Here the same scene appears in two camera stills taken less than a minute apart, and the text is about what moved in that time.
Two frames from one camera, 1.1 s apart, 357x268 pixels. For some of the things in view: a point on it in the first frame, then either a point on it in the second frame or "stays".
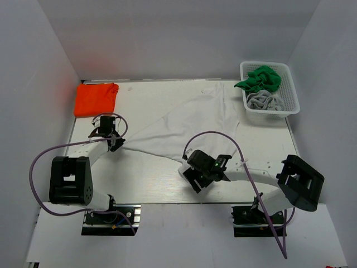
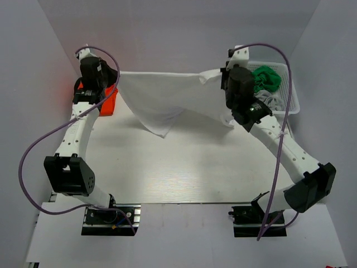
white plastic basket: [285, 91] stays
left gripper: [119, 143] to [112, 73]
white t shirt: [207, 122] to [158, 98]
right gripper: [191, 175] to [225, 74]
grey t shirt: [264, 100] stays
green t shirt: [261, 79] stays
